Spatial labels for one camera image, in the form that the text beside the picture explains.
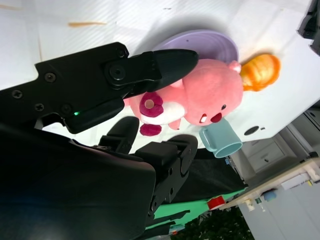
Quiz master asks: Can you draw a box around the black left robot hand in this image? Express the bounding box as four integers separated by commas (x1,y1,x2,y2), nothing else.
296,0,320,56

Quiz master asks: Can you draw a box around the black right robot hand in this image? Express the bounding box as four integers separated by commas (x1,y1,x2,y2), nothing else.
0,42,200,240

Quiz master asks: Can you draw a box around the pink plush doll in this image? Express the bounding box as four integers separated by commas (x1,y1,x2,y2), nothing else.
124,57,245,137

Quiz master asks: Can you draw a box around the purple plastic plate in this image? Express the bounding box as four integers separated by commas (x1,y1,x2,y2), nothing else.
152,29,240,65

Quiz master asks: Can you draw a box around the orange white pumpkin plush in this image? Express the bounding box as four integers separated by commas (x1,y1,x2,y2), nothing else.
239,52,281,92

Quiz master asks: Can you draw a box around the green mat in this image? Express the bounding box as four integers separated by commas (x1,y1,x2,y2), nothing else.
146,188,248,231

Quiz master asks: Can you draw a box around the black round table grommet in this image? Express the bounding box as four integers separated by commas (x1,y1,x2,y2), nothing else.
244,126,260,136

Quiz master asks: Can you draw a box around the white drawer cabinet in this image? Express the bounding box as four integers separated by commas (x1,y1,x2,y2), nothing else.
229,113,320,187

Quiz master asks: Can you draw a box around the teal plastic mug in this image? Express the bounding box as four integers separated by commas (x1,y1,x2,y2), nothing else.
198,118,243,159

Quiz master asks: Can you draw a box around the black backdrop cloth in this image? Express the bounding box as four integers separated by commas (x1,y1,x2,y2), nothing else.
172,149,248,203

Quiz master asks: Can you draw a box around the beige wooden workbench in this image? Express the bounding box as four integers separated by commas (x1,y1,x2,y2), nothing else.
224,157,320,210

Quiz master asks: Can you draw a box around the dark green foliage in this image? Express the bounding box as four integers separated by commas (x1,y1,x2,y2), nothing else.
172,206,256,240

